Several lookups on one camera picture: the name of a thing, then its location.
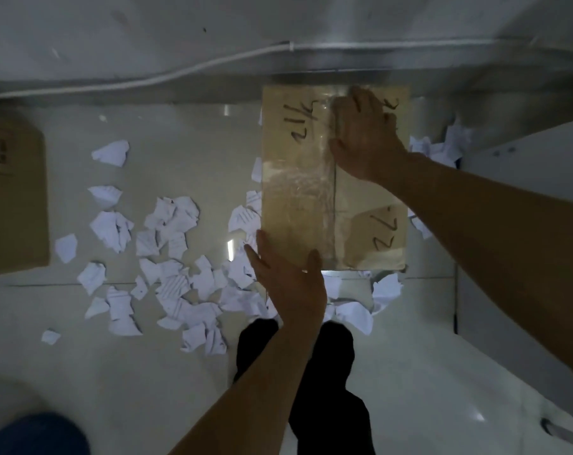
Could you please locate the person's left forearm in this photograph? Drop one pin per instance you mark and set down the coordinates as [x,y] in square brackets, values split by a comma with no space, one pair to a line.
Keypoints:
[248,393]

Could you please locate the person's right forearm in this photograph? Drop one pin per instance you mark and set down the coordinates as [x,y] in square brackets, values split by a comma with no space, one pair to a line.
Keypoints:
[495,251]

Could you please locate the scattered torn white paper pieces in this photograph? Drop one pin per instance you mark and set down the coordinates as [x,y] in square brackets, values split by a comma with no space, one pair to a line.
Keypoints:
[172,260]

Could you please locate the plain brown cardboard box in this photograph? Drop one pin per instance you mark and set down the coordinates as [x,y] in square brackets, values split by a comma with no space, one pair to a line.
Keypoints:
[11,198]

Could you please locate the person's right thumb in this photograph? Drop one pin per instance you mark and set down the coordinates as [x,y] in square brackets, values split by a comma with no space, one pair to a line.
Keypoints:
[335,149]

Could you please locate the white cabinet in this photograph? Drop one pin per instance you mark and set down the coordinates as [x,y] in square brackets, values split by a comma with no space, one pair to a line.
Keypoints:
[528,194]

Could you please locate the person's left hand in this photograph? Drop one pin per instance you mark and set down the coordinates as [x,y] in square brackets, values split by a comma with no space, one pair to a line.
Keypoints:
[293,291]

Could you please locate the person's left thumb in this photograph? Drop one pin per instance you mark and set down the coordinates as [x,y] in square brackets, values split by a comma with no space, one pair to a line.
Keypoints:
[315,262]

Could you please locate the person's right hand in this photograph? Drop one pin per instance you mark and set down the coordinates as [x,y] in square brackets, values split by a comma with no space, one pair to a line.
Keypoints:
[369,146]

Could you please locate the person's black trousers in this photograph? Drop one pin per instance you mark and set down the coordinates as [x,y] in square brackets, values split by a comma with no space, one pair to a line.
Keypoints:
[324,398]

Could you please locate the taped brown cardboard box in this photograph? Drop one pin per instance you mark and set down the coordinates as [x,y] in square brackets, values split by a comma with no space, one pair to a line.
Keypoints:
[298,198]

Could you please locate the blue fabric object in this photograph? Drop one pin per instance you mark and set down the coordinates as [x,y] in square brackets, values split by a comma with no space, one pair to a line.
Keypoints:
[35,435]

